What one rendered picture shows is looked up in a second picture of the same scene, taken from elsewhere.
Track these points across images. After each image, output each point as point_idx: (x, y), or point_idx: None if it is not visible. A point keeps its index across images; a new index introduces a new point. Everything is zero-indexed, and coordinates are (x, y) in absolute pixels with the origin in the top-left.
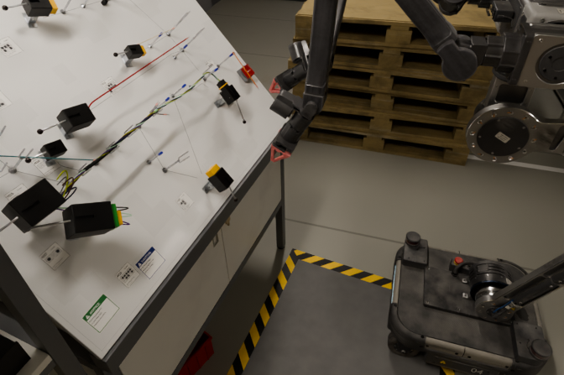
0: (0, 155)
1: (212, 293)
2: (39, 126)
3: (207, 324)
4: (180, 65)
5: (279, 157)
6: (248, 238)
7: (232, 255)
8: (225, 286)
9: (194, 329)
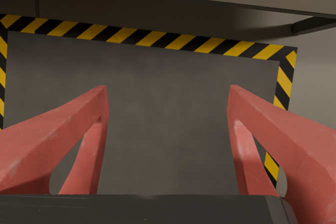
0: None
1: None
2: None
3: None
4: None
5: (63, 188)
6: None
7: None
8: None
9: None
